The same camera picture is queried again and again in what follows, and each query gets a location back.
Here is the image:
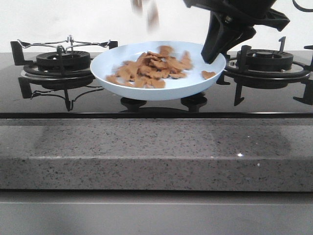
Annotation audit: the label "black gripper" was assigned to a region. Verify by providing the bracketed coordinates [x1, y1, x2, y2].
[184, 0, 290, 64]

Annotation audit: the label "brown meat pieces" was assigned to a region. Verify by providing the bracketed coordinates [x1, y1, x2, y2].
[105, 0, 216, 89]

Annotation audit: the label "light blue plate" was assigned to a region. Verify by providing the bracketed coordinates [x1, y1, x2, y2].
[90, 41, 226, 101]

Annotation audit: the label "black round gas burner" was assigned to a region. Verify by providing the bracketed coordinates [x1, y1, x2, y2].
[36, 51, 91, 72]
[246, 49, 293, 71]

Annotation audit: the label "black pan support grate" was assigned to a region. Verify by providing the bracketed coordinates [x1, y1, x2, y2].
[216, 37, 313, 106]
[10, 38, 118, 79]

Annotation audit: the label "black glass gas cooktop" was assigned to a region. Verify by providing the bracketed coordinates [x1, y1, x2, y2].
[0, 53, 313, 119]

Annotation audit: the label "grey cabinet front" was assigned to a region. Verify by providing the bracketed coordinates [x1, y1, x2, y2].
[0, 191, 313, 235]

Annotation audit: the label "black cable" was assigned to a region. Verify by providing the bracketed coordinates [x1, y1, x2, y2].
[292, 0, 313, 12]

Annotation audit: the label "silver wire pan reducer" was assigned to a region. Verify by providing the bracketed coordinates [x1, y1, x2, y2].
[17, 35, 118, 53]

